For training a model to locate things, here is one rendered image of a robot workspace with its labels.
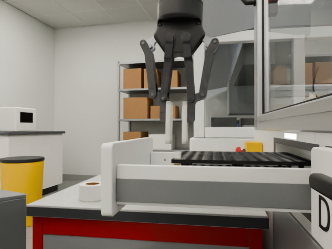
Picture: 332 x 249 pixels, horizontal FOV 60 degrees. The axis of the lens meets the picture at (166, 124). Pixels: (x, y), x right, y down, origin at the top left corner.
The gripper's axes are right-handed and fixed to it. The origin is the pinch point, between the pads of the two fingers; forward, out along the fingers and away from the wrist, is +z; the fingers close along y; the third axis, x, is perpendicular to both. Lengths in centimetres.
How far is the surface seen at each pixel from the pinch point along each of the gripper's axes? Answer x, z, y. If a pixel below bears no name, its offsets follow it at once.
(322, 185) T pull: 23.4, 4.8, -14.5
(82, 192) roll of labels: -23.1, 18.5, 27.3
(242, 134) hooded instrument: -88, 3, -19
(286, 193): 4.9, 9.5, -16.2
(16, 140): -268, 23, 231
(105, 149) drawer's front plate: 6.6, 4.3, 9.8
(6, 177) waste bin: -195, 53, 185
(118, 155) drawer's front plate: 3.7, 5.3, 8.8
